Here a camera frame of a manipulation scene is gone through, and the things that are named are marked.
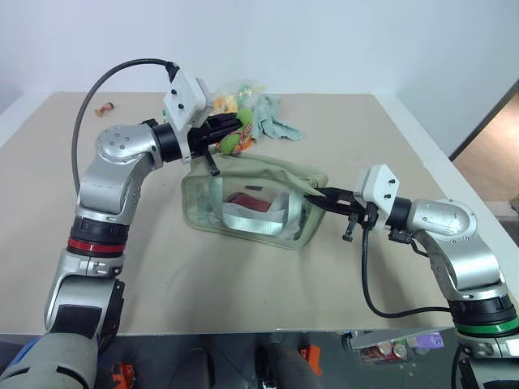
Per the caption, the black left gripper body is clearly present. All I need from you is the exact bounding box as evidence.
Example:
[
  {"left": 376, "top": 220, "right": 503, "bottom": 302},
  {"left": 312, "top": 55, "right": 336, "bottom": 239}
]
[{"left": 187, "top": 116, "right": 223, "bottom": 158}]

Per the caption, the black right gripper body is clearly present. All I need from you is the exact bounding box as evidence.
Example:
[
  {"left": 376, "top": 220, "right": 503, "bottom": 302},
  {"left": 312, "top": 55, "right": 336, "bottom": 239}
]
[{"left": 337, "top": 190, "right": 377, "bottom": 243}]

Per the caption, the green plush keychain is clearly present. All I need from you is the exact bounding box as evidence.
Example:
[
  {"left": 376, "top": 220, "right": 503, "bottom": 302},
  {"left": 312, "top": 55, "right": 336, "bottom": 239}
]
[{"left": 214, "top": 107, "right": 256, "bottom": 156}]

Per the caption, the green pouch with clear window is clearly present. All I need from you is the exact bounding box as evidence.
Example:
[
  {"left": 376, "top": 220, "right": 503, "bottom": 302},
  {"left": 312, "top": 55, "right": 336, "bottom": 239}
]
[{"left": 180, "top": 152, "right": 331, "bottom": 250}]

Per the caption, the yellow plush in plastic bag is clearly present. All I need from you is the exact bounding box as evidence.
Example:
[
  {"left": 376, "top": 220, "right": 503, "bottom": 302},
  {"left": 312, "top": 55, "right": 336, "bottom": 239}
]
[{"left": 212, "top": 80, "right": 269, "bottom": 115}]

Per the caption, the white item inside pouch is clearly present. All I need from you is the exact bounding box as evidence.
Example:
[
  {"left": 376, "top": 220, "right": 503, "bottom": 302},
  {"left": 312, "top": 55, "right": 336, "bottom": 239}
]
[{"left": 221, "top": 193, "right": 303, "bottom": 241}]

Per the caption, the red item inside pouch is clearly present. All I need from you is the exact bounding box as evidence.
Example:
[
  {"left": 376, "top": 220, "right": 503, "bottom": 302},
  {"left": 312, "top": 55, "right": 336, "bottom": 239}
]
[{"left": 226, "top": 193, "right": 276, "bottom": 213}]

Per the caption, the teal crumpled cloth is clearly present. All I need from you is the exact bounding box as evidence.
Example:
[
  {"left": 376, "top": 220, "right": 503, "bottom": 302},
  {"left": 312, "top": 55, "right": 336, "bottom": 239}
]
[{"left": 252, "top": 94, "right": 306, "bottom": 143}]

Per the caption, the silver tray with small items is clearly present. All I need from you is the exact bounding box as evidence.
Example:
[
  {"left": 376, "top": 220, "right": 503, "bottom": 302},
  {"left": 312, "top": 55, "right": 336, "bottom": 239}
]
[{"left": 348, "top": 325, "right": 447, "bottom": 365}]

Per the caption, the purple packet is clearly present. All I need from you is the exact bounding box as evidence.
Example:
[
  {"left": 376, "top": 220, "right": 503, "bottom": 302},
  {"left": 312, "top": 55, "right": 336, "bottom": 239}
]
[{"left": 412, "top": 332, "right": 445, "bottom": 350}]

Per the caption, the orange and black object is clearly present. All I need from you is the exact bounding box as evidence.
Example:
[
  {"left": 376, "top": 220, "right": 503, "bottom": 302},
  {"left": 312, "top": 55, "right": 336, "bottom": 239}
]
[
  {"left": 298, "top": 343, "right": 324, "bottom": 377},
  {"left": 110, "top": 361, "right": 138, "bottom": 389}
]

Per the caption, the brown door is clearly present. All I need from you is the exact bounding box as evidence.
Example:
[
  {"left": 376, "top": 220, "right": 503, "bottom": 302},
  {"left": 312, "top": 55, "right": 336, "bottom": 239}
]
[{"left": 448, "top": 78, "right": 519, "bottom": 204}]

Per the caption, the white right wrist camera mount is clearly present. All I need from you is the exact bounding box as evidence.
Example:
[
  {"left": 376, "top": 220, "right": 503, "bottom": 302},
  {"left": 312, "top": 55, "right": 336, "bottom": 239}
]
[{"left": 351, "top": 164, "right": 401, "bottom": 235}]

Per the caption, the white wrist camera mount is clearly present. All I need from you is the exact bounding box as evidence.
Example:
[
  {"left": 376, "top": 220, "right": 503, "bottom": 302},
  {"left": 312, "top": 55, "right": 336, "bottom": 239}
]
[
  {"left": 351, "top": 164, "right": 401, "bottom": 235},
  {"left": 162, "top": 70, "right": 215, "bottom": 164}
]

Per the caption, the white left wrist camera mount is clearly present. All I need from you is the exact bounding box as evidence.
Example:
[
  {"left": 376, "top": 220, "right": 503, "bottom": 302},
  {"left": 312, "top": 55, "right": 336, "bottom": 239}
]
[{"left": 162, "top": 70, "right": 215, "bottom": 164}]

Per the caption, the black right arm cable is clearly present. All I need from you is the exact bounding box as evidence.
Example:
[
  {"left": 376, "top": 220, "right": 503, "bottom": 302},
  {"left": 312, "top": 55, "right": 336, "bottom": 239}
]
[{"left": 361, "top": 205, "right": 453, "bottom": 320}]

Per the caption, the grey left arm cable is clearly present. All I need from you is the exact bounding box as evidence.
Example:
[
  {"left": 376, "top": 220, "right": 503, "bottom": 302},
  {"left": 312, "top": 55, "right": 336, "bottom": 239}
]
[{"left": 71, "top": 58, "right": 180, "bottom": 191}]

